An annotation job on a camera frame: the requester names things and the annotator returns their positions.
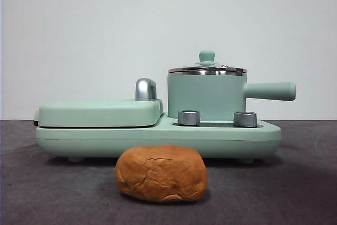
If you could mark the glass pot lid green knob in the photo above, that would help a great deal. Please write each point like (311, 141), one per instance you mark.
(207, 57)

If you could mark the brown potato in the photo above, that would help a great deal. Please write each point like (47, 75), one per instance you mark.
(160, 173)

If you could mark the mint green steamer pot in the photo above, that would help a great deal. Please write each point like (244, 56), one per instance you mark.
(205, 93)

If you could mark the silver control knob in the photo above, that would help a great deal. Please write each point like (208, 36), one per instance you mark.
(188, 117)
(245, 119)

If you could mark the mint green breakfast maker base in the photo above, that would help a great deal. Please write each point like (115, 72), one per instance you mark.
(105, 140)

